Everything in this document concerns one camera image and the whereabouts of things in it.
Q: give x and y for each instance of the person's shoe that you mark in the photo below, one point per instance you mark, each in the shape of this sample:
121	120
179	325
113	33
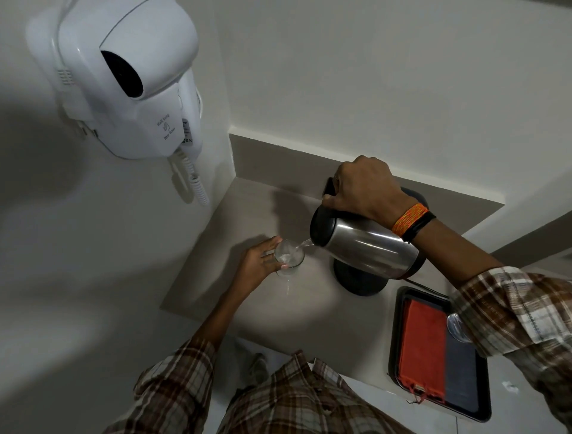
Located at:
259	369

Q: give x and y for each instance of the white wall-mounted hair dryer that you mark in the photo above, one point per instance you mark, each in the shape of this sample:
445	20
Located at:
129	76

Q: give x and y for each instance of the person's left hand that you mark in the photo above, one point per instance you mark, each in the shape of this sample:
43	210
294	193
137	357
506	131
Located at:
252	268

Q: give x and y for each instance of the black wristband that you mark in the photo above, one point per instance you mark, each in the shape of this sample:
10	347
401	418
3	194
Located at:
420	227

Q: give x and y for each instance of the person's right fingers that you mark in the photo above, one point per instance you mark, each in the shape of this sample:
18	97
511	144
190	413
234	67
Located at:
334	194

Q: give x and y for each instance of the person's left thumb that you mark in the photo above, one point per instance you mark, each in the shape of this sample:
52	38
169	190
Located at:
278	268

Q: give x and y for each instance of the clear drinking glass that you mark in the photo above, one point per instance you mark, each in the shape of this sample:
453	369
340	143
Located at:
289	258
456	328

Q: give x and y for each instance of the black kettle base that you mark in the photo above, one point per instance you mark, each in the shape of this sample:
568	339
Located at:
359	281

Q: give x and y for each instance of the person's right forearm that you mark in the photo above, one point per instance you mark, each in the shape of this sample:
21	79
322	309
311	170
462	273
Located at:
451	257

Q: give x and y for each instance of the small white paper scrap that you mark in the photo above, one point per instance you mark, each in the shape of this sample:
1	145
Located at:
510	387

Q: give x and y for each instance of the stainless steel electric kettle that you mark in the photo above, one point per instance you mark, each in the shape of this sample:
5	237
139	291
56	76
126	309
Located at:
366	246

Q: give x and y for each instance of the brown plaid shirt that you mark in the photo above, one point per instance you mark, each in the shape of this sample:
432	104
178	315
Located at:
304	402

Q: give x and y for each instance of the person's right hand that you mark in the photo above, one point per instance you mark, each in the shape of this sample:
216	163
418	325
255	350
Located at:
368	190

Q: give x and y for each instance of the person's left forearm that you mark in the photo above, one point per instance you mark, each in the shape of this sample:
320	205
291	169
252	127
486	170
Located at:
221	317

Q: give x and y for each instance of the black serving tray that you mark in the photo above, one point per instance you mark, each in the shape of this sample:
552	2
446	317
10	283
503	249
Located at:
464	384

